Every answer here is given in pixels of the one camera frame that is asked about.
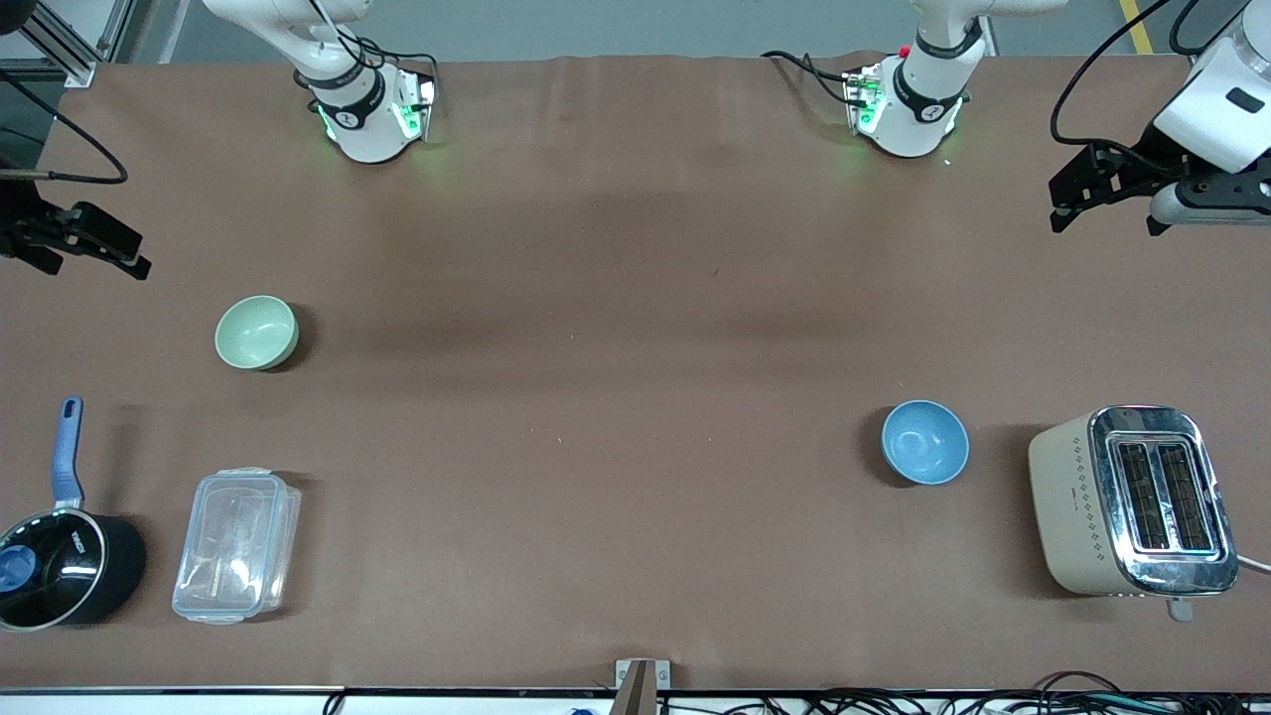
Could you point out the left arm base control box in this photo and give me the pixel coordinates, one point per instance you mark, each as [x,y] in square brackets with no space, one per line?
[864,99]

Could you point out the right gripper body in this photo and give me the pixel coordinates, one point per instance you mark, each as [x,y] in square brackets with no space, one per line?
[20,222]

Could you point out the green bowl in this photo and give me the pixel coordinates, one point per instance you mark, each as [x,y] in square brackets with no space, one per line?
[256,333]

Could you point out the metal bracket with wooden post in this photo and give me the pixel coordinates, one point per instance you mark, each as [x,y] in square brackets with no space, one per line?
[641,685]

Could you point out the clear plastic food container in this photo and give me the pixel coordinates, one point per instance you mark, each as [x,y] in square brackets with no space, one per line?
[236,546]

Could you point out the right arm base control box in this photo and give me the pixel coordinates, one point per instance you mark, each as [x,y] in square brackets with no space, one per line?
[417,104]

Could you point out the blue bowl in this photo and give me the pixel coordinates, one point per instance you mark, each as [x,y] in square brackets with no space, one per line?
[924,443]

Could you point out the brown table cover mat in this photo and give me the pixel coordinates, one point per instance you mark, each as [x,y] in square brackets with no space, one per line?
[635,397]

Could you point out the aluminium frame profile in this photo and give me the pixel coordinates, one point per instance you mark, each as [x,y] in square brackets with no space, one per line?
[77,66]

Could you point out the beige chrome toaster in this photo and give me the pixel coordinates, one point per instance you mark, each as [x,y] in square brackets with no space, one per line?
[1082,506]

